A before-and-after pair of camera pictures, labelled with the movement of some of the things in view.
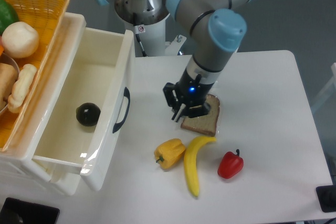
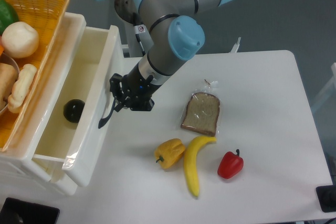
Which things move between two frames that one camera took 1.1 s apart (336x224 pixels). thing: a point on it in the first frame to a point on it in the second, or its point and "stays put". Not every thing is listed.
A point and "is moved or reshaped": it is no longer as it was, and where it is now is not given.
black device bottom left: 18,211 stays put
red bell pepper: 230,165 stays put
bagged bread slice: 206,124 stays put
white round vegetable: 20,39 stays put
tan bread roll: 8,76 stays put
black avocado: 87,114 to 72,110
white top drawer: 93,112 is moved or reshaped
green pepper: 8,16 stays put
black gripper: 191,92 to 135,88
